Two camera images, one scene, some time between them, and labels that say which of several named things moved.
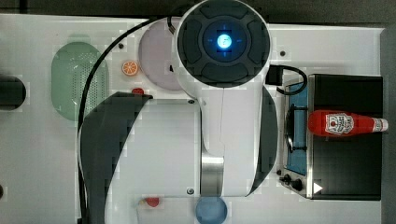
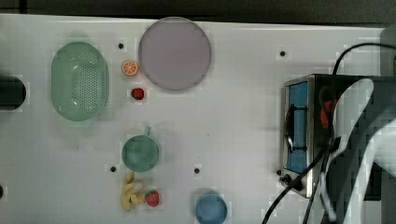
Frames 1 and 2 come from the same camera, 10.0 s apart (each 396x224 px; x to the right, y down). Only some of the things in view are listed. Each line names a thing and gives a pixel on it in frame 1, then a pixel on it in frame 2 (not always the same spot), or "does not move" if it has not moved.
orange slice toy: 129,67 does not move
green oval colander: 71,64 does not move
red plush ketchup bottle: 335,123 to 326,110
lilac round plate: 157,54 does not move
